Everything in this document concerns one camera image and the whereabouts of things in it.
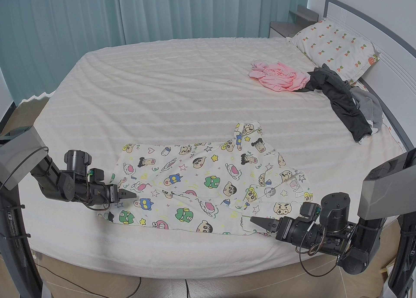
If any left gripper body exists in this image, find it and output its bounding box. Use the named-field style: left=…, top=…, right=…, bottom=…
left=87, top=182, right=119, bottom=205

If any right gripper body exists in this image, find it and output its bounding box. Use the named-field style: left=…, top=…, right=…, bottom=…
left=276, top=215, right=320, bottom=246

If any white printed pyjama top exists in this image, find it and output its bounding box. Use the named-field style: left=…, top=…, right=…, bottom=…
left=97, top=121, right=314, bottom=236

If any bed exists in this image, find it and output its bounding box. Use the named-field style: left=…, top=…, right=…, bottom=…
left=0, top=0, right=416, bottom=281

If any black garment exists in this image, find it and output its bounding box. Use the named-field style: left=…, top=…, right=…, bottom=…
left=299, top=64, right=372, bottom=144

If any grey garment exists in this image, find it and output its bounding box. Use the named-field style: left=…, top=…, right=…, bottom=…
left=349, top=87, right=383, bottom=135

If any pink garment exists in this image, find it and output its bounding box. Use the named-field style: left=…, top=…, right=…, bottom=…
left=249, top=60, right=311, bottom=92

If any grey bedside table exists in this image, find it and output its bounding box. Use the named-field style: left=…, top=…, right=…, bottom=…
left=269, top=5, right=319, bottom=39

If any blue-green curtain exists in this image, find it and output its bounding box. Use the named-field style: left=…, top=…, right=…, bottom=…
left=0, top=0, right=311, bottom=105

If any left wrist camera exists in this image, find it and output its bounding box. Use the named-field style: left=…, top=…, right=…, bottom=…
left=88, top=167, right=105, bottom=184

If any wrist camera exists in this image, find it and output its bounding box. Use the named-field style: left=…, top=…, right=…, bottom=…
left=88, top=167, right=105, bottom=184
left=298, top=202, right=320, bottom=218

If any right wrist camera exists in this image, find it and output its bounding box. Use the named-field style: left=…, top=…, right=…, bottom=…
left=298, top=202, right=320, bottom=218

